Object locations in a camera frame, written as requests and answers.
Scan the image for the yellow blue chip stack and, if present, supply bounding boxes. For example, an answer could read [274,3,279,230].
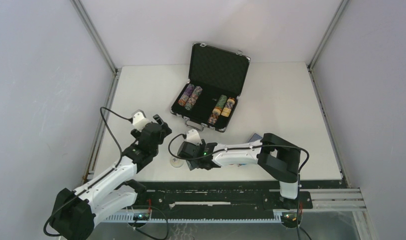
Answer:
[220,97,236,117]

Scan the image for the green yellow chip stack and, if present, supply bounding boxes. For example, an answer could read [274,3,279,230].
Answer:
[212,95,228,116]

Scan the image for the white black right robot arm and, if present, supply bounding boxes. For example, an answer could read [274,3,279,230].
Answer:
[167,130,310,208]

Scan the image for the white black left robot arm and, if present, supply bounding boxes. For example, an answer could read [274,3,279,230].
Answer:
[43,110,172,240]

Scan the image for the black poker set case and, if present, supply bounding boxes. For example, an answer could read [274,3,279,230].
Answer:
[170,42,251,133]

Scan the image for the purple orange chip stack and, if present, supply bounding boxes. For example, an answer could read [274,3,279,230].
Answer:
[177,83,195,107]

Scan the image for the orange blue chip stack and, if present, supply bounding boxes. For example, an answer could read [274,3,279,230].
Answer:
[207,113,219,125]

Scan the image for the playing card deck box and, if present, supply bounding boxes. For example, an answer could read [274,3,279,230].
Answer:
[247,133,263,143]

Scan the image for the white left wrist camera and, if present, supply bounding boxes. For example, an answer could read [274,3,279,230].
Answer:
[132,109,150,132]

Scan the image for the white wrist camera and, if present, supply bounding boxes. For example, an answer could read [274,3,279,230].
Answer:
[185,129,202,146]
[132,109,150,132]

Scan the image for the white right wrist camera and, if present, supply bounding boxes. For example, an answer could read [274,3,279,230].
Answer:
[185,129,202,146]

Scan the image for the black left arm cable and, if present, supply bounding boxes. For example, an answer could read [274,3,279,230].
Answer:
[99,106,134,167]

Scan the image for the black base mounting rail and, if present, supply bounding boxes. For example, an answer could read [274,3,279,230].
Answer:
[133,180,314,220]

